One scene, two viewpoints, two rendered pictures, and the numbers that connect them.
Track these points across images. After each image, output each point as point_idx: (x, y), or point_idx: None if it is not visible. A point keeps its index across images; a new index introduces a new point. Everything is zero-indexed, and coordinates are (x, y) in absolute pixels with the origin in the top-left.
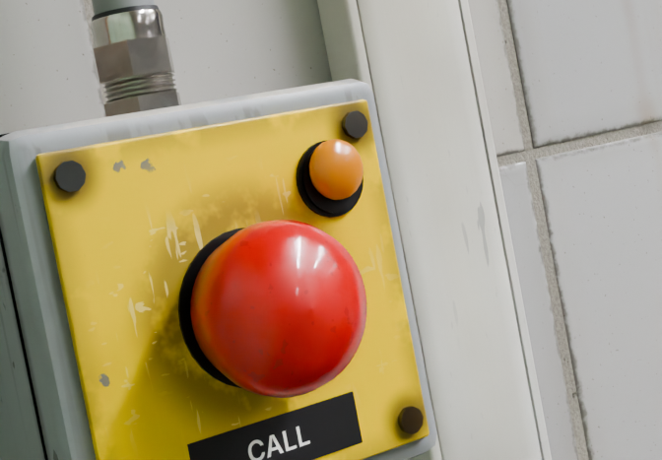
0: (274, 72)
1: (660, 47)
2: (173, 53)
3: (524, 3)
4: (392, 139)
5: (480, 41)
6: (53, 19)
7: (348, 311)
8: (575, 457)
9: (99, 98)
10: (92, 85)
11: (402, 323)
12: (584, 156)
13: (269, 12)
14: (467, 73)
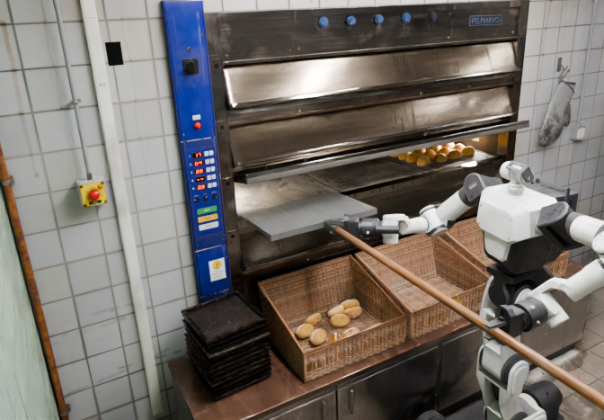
0: (104, 172)
1: (148, 167)
2: (95, 171)
3: (131, 165)
4: (113, 178)
5: (126, 168)
6: (85, 169)
7: (97, 196)
8: (134, 202)
9: None
10: None
11: (105, 195)
12: (137, 177)
13: (104, 167)
14: (121, 173)
